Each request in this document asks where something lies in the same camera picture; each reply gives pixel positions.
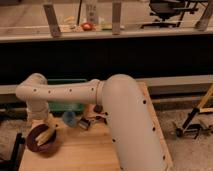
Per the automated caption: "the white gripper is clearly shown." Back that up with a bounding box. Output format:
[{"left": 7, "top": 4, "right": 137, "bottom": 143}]
[{"left": 26, "top": 101, "right": 58, "bottom": 147}]

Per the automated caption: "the yellow banana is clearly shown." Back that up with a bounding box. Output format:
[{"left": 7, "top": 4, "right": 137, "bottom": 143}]
[{"left": 35, "top": 128, "right": 56, "bottom": 147}]

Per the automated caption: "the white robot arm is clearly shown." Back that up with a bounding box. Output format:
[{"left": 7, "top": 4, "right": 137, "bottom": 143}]
[{"left": 15, "top": 73, "right": 167, "bottom": 171}]

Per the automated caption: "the purple bowl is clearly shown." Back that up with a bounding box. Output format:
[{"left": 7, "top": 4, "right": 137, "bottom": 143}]
[{"left": 26, "top": 131, "right": 57, "bottom": 153}]

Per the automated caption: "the green plastic tray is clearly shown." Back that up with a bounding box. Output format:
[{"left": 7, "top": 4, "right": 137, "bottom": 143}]
[{"left": 48, "top": 79, "right": 86, "bottom": 113}]

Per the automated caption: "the small blue cup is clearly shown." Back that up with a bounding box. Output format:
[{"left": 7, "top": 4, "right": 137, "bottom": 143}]
[{"left": 62, "top": 111, "right": 77, "bottom": 127}]

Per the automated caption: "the black marker pen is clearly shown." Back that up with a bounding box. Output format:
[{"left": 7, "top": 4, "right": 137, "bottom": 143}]
[{"left": 95, "top": 116, "right": 107, "bottom": 124}]

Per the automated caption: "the red apple on shelf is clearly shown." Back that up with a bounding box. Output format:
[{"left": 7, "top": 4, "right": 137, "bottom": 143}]
[{"left": 81, "top": 22, "right": 93, "bottom": 31}]

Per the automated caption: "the yellow black tripod stand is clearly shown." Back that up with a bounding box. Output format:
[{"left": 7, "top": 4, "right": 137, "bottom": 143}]
[{"left": 175, "top": 84, "right": 213, "bottom": 138}]

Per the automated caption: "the black office chair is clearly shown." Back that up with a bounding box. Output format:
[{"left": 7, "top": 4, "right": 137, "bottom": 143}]
[{"left": 141, "top": 0, "right": 208, "bottom": 28}]

